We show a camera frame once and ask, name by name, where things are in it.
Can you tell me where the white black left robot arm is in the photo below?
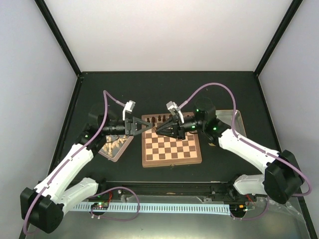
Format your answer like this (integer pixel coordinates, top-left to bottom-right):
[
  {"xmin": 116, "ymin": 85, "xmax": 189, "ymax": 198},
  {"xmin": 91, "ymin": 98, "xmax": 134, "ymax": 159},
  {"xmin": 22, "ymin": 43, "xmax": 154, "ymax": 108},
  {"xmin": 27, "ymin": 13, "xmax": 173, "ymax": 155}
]
[{"xmin": 20, "ymin": 108, "xmax": 153, "ymax": 234}]

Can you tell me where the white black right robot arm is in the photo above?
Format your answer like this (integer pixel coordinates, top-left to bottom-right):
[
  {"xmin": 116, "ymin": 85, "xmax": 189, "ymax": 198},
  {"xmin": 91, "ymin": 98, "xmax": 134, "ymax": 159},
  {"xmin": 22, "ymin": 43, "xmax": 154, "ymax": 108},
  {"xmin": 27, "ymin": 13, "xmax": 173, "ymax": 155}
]
[{"xmin": 156, "ymin": 98, "xmax": 304, "ymax": 204}]

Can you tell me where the wooden chess board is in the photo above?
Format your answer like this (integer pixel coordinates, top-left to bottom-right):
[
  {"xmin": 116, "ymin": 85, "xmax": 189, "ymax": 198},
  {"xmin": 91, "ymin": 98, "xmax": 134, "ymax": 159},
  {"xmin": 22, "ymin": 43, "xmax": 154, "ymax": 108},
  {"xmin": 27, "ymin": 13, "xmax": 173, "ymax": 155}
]
[{"xmin": 142, "ymin": 114, "xmax": 202, "ymax": 168}]

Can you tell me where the light wooden chess pieces pile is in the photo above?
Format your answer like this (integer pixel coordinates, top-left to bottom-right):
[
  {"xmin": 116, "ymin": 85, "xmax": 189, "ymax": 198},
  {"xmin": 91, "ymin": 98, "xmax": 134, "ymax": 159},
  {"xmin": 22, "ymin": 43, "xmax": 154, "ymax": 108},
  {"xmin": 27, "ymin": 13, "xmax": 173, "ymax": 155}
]
[{"xmin": 102, "ymin": 135, "xmax": 128, "ymax": 157}]

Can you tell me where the left circuit board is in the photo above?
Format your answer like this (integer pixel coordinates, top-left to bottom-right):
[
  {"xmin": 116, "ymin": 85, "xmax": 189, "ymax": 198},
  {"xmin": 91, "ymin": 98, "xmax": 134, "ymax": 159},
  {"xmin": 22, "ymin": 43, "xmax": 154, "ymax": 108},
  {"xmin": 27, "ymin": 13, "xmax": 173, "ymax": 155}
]
[{"xmin": 91, "ymin": 202, "xmax": 109, "ymax": 210}]

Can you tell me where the circuit board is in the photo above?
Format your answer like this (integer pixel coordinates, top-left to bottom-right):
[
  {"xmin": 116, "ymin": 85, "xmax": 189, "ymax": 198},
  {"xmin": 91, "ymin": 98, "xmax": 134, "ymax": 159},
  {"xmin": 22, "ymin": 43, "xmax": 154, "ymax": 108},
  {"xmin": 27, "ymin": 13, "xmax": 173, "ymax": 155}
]
[
  {"xmin": 91, "ymin": 202, "xmax": 109, "ymax": 210},
  {"xmin": 229, "ymin": 204, "xmax": 255, "ymax": 212}
]

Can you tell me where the right circuit board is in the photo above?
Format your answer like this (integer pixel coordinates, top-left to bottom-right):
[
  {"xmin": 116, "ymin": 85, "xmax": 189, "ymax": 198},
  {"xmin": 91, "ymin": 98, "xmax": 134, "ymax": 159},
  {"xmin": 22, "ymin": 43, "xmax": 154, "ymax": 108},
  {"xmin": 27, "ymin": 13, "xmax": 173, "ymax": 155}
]
[{"xmin": 229, "ymin": 204, "xmax": 255, "ymax": 212}]

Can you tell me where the pink metal tin tray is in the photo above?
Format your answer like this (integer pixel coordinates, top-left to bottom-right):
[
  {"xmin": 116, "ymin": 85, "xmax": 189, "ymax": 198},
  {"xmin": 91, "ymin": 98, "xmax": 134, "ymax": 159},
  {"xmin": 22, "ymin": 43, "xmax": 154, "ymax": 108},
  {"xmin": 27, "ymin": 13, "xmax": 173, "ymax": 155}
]
[{"xmin": 99, "ymin": 135, "xmax": 134, "ymax": 162}]

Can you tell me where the gold metal tin tray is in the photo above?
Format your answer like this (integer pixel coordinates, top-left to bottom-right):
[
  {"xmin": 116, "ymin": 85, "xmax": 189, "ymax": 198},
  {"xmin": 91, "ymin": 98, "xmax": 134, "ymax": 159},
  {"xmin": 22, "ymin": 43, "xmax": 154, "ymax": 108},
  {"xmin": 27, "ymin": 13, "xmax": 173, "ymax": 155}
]
[{"xmin": 202, "ymin": 110, "xmax": 246, "ymax": 146}]

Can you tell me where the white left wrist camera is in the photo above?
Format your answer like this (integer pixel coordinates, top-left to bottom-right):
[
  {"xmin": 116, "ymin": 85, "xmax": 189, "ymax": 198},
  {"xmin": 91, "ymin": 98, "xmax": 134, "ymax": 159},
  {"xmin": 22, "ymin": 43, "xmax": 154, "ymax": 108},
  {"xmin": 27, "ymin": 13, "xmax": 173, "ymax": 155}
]
[{"xmin": 122, "ymin": 100, "xmax": 136, "ymax": 120}]

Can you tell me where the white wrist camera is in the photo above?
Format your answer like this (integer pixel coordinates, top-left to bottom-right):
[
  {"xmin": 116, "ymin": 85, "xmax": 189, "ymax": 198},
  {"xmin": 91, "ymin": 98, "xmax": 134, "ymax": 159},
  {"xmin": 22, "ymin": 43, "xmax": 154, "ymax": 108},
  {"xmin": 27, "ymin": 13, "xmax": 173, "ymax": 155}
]
[
  {"xmin": 122, "ymin": 100, "xmax": 136, "ymax": 120},
  {"xmin": 166, "ymin": 101, "xmax": 184, "ymax": 123}
]

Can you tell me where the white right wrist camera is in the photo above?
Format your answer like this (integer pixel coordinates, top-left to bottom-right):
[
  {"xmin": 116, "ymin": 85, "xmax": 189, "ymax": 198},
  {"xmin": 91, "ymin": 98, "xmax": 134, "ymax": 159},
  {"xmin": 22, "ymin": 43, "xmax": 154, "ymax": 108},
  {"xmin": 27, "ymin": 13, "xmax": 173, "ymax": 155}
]
[{"xmin": 166, "ymin": 101, "xmax": 184, "ymax": 123}]

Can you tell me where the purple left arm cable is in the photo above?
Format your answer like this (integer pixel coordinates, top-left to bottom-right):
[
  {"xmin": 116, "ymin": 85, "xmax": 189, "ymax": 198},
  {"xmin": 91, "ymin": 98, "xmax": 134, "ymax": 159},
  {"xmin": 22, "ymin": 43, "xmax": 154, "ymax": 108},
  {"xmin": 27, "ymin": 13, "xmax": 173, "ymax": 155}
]
[{"xmin": 22, "ymin": 90, "xmax": 125, "ymax": 236}]

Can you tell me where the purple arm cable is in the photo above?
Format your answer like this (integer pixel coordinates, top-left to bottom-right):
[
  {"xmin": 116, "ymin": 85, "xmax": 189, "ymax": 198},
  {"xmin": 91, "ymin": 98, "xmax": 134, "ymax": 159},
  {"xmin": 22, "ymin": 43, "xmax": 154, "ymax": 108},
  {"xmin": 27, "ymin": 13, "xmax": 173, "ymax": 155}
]
[
  {"xmin": 22, "ymin": 90, "xmax": 125, "ymax": 236},
  {"xmin": 178, "ymin": 82, "xmax": 313, "ymax": 221}
]

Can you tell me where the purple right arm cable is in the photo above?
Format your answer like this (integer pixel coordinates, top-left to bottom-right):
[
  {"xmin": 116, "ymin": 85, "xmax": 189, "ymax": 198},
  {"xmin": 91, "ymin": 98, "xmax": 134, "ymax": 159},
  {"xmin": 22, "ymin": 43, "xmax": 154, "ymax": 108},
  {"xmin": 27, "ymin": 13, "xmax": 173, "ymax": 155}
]
[{"xmin": 178, "ymin": 82, "xmax": 313, "ymax": 221}]

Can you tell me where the black mounting rail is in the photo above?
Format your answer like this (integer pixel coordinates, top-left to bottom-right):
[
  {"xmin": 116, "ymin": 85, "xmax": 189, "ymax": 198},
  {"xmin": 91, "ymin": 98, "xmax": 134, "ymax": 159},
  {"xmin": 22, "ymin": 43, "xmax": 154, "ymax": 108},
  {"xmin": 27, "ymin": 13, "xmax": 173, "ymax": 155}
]
[{"xmin": 37, "ymin": 181, "xmax": 302, "ymax": 200}]

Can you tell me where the light blue cable duct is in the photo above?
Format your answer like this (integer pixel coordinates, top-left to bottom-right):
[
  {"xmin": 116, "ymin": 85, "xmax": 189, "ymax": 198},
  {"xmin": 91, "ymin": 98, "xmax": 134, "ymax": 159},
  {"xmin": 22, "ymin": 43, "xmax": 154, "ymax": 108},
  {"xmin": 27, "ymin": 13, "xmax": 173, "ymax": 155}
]
[{"xmin": 71, "ymin": 202, "xmax": 230, "ymax": 216}]

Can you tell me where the black frame post left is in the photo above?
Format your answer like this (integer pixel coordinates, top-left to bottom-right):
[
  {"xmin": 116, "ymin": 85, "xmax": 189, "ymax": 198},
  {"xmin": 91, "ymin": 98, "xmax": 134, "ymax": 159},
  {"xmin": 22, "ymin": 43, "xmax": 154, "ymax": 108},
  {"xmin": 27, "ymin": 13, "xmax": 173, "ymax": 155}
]
[{"xmin": 34, "ymin": 0, "xmax": 81, "ymax": 77}]

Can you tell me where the black frame post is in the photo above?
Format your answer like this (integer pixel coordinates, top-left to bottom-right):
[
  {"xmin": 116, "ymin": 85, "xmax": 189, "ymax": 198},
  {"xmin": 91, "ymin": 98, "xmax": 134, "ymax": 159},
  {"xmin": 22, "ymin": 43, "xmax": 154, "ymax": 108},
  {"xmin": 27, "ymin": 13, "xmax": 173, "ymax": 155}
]
[
  {"xmin": 34, "ymin": 0, "xmax": 81, "ymax": 77},
  {"xmin": 254, "ymin": 0, "xmax": 303, "ymax": 77}
]

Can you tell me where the black frame post right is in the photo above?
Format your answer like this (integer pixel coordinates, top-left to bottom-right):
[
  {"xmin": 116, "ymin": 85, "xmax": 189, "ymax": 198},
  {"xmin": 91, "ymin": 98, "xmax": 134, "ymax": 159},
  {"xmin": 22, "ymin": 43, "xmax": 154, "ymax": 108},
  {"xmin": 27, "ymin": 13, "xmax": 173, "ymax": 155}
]
[{"xmin": 254, "ymin": 0, "xmax": 303, "ymax": 77}]

